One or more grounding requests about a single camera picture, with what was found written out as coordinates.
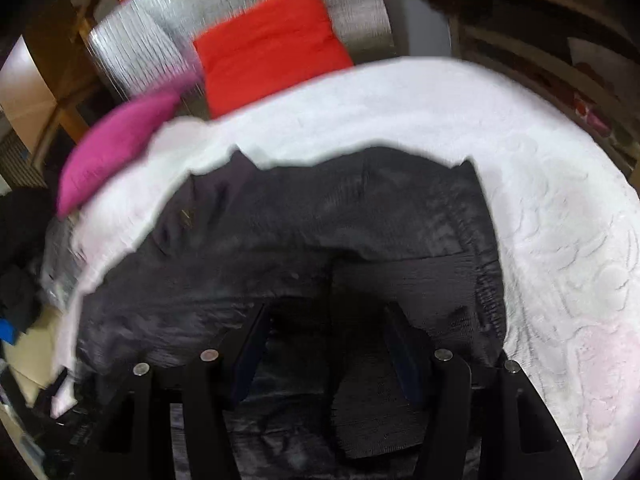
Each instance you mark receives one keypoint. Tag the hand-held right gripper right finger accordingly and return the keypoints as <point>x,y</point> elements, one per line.
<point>405,360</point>

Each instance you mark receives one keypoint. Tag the grey garment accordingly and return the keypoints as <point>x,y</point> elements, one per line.
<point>57,265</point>

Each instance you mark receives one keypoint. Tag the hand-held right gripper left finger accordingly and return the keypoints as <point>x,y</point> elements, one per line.
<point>250,355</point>

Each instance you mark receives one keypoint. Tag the white embossed blanket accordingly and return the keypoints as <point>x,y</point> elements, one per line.
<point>550,210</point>

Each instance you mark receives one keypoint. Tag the small red cushion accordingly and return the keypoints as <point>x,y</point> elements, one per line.
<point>270,45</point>

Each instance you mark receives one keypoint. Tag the pink cushion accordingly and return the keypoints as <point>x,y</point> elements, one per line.
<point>110,150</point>

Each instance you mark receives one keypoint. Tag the wooden table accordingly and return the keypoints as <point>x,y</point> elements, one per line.
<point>525,55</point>

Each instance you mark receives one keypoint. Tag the black quilted zip jacket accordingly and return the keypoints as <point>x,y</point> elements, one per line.
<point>300,220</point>

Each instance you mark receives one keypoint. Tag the black puffer coat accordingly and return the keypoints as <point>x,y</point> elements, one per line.
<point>22,240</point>

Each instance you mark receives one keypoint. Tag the blue garment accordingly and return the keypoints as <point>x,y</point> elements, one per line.
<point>6,332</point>

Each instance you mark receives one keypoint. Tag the silver foil mat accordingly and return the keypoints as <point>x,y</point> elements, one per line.
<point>145,40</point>

